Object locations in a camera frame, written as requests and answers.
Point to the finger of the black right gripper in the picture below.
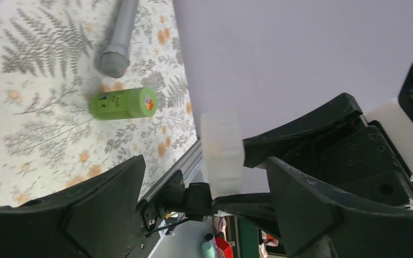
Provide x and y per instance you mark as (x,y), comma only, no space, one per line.
(257,208)
(341,109)

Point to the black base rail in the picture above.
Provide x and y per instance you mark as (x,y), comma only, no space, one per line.
(170,195)

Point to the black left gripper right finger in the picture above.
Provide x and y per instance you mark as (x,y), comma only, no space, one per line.
(315,218)

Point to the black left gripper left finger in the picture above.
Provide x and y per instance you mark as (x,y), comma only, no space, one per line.
(95,218)

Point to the clear plastic pill organizer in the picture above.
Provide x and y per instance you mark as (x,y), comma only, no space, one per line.
(223,152)

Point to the grey cylinder tube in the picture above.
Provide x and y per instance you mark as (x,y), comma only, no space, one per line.
(115,59)

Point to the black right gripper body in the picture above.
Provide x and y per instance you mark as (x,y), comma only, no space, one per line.
(360,159)

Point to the floral patterned table mat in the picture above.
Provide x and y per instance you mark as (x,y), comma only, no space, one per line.
(49,52)

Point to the green pill bottle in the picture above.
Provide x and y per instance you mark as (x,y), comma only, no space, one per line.
(124,104)

